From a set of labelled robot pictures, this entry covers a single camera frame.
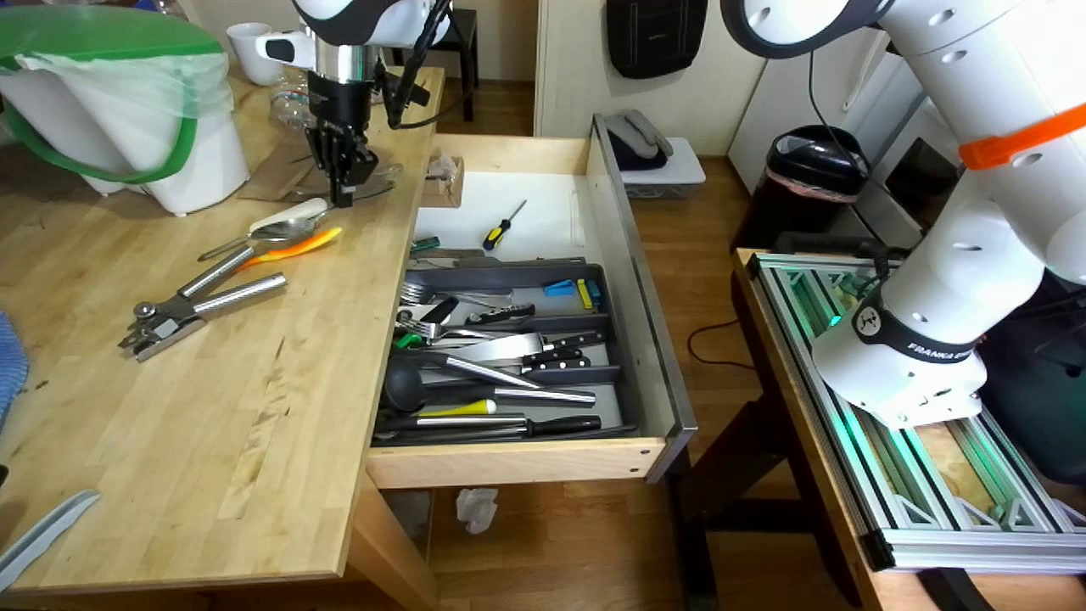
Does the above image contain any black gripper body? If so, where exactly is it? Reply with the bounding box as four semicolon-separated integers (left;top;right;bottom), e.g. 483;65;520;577
304;77;377;131

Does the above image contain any silver spoon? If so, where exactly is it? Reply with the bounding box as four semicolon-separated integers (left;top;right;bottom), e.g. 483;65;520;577
241;212;314;252

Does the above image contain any wooden drawer with grey front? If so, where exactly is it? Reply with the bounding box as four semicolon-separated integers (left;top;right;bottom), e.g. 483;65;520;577
362;131;704;492

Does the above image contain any small clear glass jar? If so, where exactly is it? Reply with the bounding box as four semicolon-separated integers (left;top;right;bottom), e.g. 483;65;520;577
265;73;320;140

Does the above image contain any small clear plastic box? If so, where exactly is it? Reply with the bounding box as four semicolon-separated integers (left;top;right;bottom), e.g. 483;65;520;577
422;150;467;210

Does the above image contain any white mug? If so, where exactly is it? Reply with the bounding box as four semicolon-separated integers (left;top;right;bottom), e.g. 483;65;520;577
225;21;287;91

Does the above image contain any black stool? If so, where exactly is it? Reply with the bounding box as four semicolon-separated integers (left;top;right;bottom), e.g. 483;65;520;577
431;5;483;126

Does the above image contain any yellow black screwdriver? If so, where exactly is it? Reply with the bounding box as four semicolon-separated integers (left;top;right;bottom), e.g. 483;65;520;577
483;196;529;254

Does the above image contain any white bucket with green bag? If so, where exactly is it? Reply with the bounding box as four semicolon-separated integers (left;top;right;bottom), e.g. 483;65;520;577
0;5;256;222

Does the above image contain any wide blade kitchen knife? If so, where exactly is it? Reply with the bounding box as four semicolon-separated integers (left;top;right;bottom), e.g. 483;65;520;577
433;326;607;365

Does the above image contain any black ladle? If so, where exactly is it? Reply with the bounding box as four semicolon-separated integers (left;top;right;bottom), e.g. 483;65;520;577
385;352;547;417

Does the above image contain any dark grey pouch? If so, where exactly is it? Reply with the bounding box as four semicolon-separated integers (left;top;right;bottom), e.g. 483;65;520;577
597;110;675;168

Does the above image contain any white flat platform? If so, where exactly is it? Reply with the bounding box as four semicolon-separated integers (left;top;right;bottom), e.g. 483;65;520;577
614;136;710;201

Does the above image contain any grey cutlery organizer tray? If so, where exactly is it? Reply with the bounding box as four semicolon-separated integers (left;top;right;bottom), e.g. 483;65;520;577
371;254;630;449

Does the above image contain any white crumpled plastic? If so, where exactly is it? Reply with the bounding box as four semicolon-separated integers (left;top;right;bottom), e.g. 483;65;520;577
455;484;502;535

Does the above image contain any blue cloth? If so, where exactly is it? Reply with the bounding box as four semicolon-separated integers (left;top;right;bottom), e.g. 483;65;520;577
0;313;29;429

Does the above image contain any black trash bin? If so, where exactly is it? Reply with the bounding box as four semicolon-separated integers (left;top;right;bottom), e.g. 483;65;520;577
739;121;876;258

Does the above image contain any grey flat tool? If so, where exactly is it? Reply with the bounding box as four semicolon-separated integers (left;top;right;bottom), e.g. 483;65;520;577
0;484;101;594

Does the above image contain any white handled knife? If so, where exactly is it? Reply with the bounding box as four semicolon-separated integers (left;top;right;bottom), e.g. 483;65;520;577
198;196;333;263

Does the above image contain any black cable bundle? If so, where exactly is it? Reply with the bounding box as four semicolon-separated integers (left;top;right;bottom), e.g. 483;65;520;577
377;0;455;130

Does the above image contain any orange handled tool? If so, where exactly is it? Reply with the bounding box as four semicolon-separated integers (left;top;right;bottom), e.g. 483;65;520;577
241;223;345;270

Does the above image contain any yellow handled utensil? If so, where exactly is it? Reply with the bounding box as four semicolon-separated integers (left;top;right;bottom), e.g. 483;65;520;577
409;397;502;424

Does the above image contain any steel handled utensil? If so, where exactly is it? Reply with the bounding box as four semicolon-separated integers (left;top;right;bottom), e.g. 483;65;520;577
486;383;602;407

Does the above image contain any black wall speaker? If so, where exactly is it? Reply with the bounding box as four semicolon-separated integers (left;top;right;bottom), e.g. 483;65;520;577
605;0;710;80

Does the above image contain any long black handled knife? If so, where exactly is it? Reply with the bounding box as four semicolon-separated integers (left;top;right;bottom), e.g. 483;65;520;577
385;414;605;446

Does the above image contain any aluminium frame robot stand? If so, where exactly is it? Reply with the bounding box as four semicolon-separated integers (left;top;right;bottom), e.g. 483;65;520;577
733;246;1086;572

